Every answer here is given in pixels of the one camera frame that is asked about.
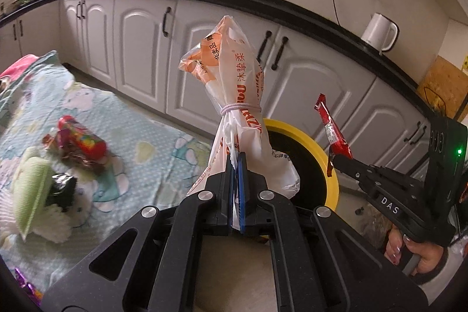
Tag red candy bar wrapper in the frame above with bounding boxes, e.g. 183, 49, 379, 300
314, 93, 353, 177

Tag black plastic wrapper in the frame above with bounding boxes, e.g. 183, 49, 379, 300
45, 173, 78, 212

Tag purple foil wrapper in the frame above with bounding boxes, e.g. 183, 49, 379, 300
14, 267, 43, 306

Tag red colourful snack wrapper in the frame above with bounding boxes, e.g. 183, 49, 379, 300
41, 115, 107, 175

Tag orange white bag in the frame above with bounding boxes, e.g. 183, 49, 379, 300
178, 14, 301, 229

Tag yellow rimmed trash bin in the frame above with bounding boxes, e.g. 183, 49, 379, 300
262, 117, 340, 242

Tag right hand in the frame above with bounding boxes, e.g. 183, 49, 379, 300
384, 225, 447, 276

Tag white base cabinets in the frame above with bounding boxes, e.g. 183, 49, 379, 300
1, 0, 430, 178

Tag light blue cartoon bedsheet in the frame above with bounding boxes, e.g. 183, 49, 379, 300
1, 52, 209, 294

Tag white electric kettle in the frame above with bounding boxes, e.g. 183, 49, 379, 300
361, 13, 400, 55

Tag black countertop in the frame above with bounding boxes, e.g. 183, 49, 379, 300
1, 0, 433, 118

